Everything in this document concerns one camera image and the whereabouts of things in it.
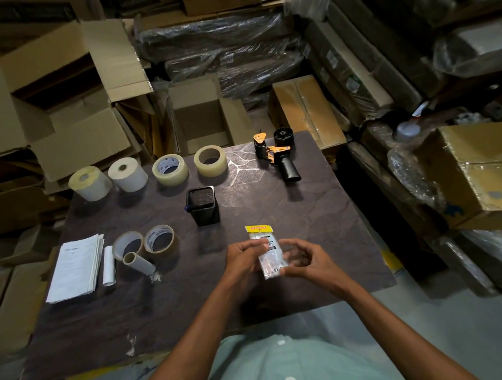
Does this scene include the person's left hand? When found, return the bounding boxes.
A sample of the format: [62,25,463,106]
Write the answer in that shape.
[219,239,274,291]

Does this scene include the person's right hand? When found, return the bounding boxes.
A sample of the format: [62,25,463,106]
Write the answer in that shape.
[277,234,352,304]

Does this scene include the clear packet with yellow header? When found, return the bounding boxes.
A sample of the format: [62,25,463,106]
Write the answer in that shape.
[244,223,289,281]

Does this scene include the person's left forearm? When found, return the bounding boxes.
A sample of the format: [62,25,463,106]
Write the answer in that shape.
[127,276,256,380]

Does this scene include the person's right forearm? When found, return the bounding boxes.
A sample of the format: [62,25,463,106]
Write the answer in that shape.
[337,277,480,380]

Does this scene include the black mesh pen holder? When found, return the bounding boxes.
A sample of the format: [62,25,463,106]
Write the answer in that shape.
[185,185,221,228]

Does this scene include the light green buttoned shirt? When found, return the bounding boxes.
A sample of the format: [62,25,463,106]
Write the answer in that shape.
[200,325,409,380]

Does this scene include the brown tape roll printed core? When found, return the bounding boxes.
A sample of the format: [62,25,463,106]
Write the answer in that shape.
[142,224,181,263]

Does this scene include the black orange tape dispenser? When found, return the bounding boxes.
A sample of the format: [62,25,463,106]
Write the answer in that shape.
[252,127,302,185]

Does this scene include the clear packing tape roll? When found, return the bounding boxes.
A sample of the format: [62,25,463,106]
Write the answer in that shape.
[193,144,229,177]

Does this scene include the cardboard tube core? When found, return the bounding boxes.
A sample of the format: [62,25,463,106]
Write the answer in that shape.
[123,251,157,277]

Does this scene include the clear tape roll printed core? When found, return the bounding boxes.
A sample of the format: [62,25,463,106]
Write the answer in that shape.
[151,153,190,187]

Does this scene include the brown tape roll plain core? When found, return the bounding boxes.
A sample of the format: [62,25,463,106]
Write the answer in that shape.
[111,230,147,263]

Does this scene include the white rolled paper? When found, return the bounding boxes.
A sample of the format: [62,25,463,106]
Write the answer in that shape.
[100,245,117,287]

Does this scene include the small open cardboard box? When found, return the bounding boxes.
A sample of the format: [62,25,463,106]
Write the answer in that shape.
[164,73,256,158]

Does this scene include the crumpled clear plastic wrap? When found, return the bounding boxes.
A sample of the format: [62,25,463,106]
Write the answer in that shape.
[386,142,448,214]

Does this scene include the closed taped cardboard box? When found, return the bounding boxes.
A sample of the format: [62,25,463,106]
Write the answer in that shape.
[267,72,348,155]

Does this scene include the stack of white paper sheets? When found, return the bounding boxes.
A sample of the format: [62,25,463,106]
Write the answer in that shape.
[42,234,108,305]

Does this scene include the yellowish white label roll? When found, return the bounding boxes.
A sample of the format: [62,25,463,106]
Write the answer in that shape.
[67,165,114,204]

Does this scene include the large glossy taped cardboard box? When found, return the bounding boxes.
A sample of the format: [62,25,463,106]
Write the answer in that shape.
[414,122,502,236]

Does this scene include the plastic wrapped dark bundles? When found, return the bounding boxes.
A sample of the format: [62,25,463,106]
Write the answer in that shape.
[132,9,310,107]

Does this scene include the stack of wrapped long boxes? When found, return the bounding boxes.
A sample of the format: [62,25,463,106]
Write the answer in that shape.
[301,0,468,127]

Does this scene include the pile of flattened cardboard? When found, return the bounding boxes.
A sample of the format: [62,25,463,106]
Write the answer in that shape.
[0,223,69,367]

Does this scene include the large open cardboard box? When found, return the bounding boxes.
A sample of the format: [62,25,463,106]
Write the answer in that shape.
[0,16,159,187]

